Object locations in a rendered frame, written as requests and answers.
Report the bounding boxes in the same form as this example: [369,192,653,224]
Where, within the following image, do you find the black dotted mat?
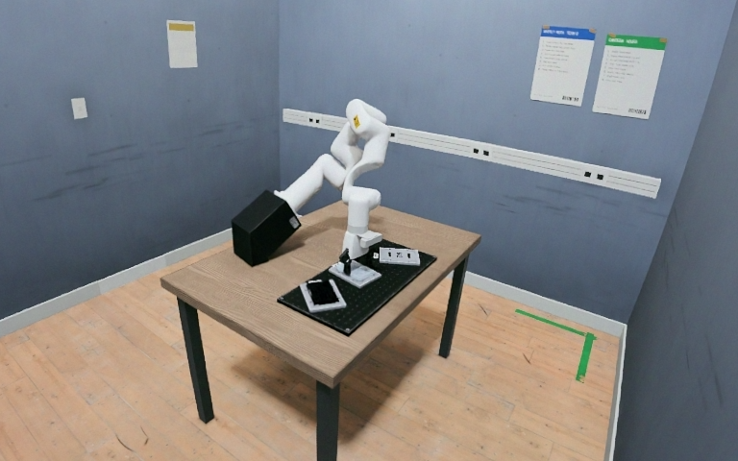
[277,239,437,337]

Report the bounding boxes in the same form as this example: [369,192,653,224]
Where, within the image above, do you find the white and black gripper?
[339,231,373,275]

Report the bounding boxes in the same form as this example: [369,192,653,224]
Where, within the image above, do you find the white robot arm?
[275,99,390,248]

